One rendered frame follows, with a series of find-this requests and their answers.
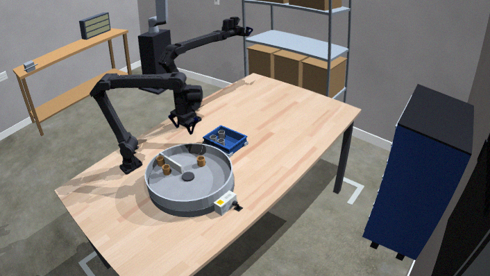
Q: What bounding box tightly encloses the blue crate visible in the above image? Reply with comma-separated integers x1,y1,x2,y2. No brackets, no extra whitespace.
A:
203,125,248,154

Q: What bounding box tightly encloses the bronze bushing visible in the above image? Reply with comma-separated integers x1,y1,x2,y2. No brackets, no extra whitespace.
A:
196,156,205,167
156,156,164,166
162,164,171,175

